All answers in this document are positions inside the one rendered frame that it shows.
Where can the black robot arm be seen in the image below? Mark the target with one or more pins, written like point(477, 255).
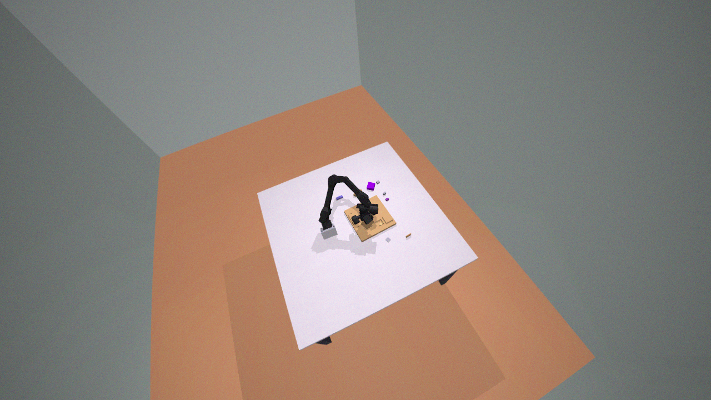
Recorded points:
point(364, 207)

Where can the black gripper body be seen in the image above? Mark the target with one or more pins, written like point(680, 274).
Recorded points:
point(355, 218)

